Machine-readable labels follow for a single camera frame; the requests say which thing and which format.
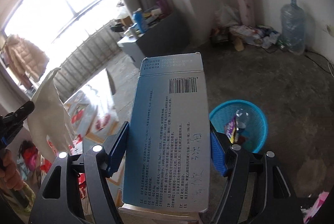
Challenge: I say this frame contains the pink floral blanket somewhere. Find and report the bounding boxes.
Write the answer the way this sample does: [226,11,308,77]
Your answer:
[304,191,330,224]

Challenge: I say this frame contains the clear plastic cola bottle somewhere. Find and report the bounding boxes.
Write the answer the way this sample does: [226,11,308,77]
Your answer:
[233,108,251,133]

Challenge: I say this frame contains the purple yellow noodle bag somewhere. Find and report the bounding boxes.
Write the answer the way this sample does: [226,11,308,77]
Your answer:
[226,120,239,143]

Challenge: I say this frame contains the white plastic bag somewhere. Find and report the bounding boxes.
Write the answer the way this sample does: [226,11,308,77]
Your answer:
[215,4,240,29]

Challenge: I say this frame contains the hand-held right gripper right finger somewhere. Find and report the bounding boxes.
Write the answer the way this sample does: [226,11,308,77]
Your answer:
[209,121,304,224]

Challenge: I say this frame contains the beige padded jacket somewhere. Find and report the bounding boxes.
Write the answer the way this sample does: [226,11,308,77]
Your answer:
[4,34,50,76]

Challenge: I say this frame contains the paper litter pile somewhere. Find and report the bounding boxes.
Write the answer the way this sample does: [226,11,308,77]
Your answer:
[211,24,281,51]

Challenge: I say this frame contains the large clear water jug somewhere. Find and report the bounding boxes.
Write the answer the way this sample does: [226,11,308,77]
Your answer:
[280,0,306,54]

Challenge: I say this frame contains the blue white medicine box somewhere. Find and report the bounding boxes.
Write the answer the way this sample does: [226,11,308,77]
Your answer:
[118,52,210,220]

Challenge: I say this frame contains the colourful cloth pile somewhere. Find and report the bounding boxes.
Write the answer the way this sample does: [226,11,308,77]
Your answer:
[17,139,53,180]

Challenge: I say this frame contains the blue plastic mesh basket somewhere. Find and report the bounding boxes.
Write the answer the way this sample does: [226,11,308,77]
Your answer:
[209,100,268,154]

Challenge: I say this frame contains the person's left hand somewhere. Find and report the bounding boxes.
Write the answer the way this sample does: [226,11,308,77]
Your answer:
[0,150,24,189]

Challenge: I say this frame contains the metal window railing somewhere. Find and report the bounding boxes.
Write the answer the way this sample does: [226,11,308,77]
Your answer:
[52,21,123,99]

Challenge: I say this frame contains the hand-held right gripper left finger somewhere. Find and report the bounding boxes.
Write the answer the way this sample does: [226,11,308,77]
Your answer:
[31,121,130,224]

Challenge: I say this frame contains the white paper tissue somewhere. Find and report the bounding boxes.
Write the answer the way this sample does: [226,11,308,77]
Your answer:
[27,68,75,160]

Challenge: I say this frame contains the fruit print tablecloth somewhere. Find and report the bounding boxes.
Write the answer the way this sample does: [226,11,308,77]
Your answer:
[64,68,141,224]

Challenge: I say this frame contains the grey cabinet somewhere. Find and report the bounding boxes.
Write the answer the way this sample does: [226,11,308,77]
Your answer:
[117,11,191,63]

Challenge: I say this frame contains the blue plastic bottle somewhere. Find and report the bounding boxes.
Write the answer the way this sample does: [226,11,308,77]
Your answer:
[133,11,143,31]

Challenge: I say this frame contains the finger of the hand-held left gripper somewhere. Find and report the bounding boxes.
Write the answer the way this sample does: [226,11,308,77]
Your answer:
[0,101,35,126]
[0,121,24,147]

